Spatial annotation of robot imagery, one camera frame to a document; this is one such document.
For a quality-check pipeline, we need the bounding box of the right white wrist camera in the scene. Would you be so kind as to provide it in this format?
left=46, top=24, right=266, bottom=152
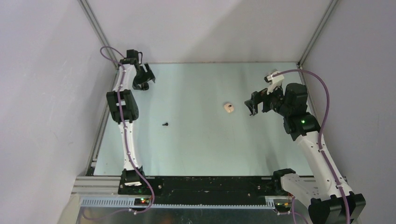
left=264, top=69, right=284, bottom=95

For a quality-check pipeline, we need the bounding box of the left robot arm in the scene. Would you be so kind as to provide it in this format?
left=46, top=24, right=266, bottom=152
left=106, top=49, right=156, bottom=194

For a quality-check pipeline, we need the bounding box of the left aluminium frame post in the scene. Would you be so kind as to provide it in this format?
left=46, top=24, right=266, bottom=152
left=77, top=0, right=119, bottom=69

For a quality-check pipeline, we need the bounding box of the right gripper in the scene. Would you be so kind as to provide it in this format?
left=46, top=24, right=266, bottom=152
left=245, top=82, right=291, bottom=117

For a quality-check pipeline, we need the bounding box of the black earbud charging case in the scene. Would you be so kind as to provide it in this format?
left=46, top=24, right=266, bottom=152
left=141, top=83, right=149, bottom=91

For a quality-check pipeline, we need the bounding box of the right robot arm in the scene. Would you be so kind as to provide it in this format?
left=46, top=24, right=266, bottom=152
left=245, top=83, right=366, bottom=224

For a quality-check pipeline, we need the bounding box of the white earbud charging case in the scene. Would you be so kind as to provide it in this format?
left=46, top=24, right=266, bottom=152
left=224, top=103, right=234, bottom=113

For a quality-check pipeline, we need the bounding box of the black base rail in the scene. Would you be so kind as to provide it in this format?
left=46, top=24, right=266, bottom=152
left=117, top=176, right=297, bottom=206

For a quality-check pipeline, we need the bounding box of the aluminium frame post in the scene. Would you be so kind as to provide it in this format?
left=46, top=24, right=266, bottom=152
left=297, top=0, right=339, bottom=68
left=77, top=0, right=119, bottom=69

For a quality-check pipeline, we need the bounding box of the right aluminium frame post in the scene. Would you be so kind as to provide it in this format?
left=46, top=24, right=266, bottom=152
left=297, top=0, right=339, bottom=68

